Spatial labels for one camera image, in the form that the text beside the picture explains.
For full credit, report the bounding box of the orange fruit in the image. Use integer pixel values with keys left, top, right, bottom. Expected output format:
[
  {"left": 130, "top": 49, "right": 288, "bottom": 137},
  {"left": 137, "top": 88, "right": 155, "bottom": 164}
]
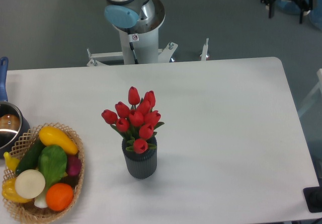
[{"left": 45, "top": 183, "right": 73, "bottom": 211}]

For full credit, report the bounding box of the purple red onion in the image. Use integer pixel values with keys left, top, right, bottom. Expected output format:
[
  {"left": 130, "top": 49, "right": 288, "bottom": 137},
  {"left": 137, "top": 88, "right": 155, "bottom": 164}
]
[{"left": 66, "top": 156, "right": 82, "bottom": 176}]

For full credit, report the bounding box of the black cable on pedestal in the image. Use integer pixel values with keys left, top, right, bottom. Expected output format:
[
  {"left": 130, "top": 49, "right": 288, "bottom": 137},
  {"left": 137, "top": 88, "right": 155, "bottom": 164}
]
[{"left": 127, "top": 27, "right": 139, "bottom": 65}]

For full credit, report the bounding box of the dark grey ribbed vase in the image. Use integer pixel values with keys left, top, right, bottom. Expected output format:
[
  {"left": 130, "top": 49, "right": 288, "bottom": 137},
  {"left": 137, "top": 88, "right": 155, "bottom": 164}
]
[{"left": 122, "top": 137, "right": 157, "bottom": 179}]

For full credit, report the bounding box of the red tulip bouquet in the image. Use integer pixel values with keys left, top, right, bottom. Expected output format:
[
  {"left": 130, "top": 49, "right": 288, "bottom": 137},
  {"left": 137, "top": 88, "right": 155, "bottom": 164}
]
[{"left": 101, "top": 87, "right": 164, "bottom": 155}]

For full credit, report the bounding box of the blue plastic bag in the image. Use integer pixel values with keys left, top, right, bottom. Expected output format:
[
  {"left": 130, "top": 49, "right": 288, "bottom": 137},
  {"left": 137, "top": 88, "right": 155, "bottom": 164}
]
[{"left": 275, "top": 0, "right": 321, "bottom": 30}]

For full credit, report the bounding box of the yellow squash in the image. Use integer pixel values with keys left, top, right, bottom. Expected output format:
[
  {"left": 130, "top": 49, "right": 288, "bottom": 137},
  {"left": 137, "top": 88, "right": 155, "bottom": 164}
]
[{"left": 38, "top": 126, "right": 78, "bottom": 155}]

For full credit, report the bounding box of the white round onion slice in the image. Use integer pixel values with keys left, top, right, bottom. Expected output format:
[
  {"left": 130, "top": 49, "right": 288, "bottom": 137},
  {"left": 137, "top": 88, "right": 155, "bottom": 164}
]
[{"left": 15, "top": 169, "right": 45, "bottom": 199}]

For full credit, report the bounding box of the dark green cucumber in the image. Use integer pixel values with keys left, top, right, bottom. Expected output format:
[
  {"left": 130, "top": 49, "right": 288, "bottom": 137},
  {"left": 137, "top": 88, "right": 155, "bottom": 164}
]
[{"left": 15, "top": 139, "right": 45, "bottom": 176}]

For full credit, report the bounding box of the yellow bell pepper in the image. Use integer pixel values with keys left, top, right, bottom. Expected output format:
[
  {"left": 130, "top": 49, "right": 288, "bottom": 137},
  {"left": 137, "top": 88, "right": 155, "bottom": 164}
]
[{"left": 2, "top": 178, "right": 32, "bottom": 203}]

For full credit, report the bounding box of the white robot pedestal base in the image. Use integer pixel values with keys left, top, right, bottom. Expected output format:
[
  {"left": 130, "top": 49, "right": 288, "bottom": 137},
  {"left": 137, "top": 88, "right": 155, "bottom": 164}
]
[{"left": 86, "top": 29, "right": 210, "bottom": 67}]

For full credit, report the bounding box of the blue handled saucepan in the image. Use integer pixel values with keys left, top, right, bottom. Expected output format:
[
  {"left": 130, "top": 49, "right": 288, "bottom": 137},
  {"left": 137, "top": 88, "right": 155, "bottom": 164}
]
[{"left": 1, "top": 57, "right": 30, "bottom": 159}]

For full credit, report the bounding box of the white frame at right edge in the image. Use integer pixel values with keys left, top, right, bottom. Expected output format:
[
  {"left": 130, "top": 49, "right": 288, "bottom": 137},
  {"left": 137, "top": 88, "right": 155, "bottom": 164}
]
[{"left": 297, "top": 68, "right": 321, "bottom": 118}]

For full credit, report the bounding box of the black device at table edge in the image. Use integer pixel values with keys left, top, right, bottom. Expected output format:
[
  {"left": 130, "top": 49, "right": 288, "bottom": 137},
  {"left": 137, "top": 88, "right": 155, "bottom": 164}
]
[{"left": 303, "top": 186, "right": 321, "bottom": 213}]

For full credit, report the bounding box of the green lettuce leaf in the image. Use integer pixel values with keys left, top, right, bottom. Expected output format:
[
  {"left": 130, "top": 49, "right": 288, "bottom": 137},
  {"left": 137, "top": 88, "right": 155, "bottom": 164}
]
[{"left": 38, "top": 145, "right": 67, "bottom": 191}]

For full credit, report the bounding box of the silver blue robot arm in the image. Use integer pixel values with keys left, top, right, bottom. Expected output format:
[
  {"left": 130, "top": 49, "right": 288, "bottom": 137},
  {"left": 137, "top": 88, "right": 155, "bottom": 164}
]
[{"left": 104, "top": 0, "right": 317, "bottom": 34}]

